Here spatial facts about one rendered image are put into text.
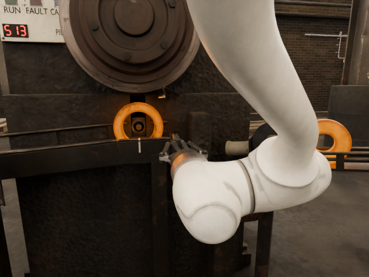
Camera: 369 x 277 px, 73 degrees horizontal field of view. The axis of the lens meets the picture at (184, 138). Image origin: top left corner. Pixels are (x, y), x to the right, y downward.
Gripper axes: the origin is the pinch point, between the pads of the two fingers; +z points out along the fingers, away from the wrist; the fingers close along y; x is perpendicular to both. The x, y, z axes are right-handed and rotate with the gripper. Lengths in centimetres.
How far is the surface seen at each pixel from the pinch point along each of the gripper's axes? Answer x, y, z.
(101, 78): 17.0, -23.2, 19.6
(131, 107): 6.8, -13.6, 20.9
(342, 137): 1, 52, -6
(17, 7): 40, -52, 35
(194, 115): 4.1, 9.3, 18.3
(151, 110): 5.5, -6.2, 20.8
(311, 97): -79, 516, 625
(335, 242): -77, 100, 33
